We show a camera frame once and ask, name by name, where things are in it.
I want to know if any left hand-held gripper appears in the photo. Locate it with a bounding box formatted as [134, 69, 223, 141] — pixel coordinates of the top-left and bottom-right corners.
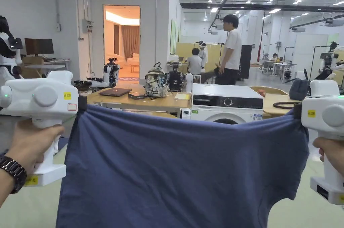
[0, 71, 88, 187]

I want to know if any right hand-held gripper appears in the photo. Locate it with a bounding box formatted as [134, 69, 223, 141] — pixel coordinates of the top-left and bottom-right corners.
[293, 79, 344, 206]

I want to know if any dark blue shirt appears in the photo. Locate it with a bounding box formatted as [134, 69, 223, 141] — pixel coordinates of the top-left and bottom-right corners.
[56, 103, 310, 228]

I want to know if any person's left forearm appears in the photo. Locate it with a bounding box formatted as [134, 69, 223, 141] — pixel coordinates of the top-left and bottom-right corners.
[0, 155, 28, 205]

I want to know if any person's right hand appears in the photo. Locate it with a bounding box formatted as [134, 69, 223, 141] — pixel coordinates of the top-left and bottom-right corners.
[313, 136, 344, 170]

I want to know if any person's left hand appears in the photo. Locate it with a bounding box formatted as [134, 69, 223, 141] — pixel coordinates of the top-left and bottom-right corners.
[5, 119, 66, 175]

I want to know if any brown carton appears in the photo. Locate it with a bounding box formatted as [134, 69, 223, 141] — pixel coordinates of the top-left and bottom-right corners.
[21, 56, 45, 79]

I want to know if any desk with black monitor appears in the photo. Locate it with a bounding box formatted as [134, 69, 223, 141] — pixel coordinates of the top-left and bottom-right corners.
[24, 38, 73, 72]

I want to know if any white and black robot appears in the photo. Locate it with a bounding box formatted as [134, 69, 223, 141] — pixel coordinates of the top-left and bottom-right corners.
[319, 41, 344, 81]
[166, 61, 194, 92]
[0, 15, 24, 79]
[72, 57, 121, 90]

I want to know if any wooden table with dark bag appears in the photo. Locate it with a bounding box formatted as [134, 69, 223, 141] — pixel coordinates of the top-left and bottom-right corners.
[250, 69, 311, 118]

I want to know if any wooden table with patterned backpack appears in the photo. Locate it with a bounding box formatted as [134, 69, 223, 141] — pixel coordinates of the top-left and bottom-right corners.
[87, 62, 193, 119]

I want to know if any group of people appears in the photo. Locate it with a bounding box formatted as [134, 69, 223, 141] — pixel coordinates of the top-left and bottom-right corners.
[261, 53, 281, 74]

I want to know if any black cabinet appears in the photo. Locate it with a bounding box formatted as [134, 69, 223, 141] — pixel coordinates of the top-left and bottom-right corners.
[240, 45, 253, 80]

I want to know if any white washing machine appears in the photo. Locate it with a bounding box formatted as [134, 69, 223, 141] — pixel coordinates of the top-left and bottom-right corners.
[181, 83, 264, 126]

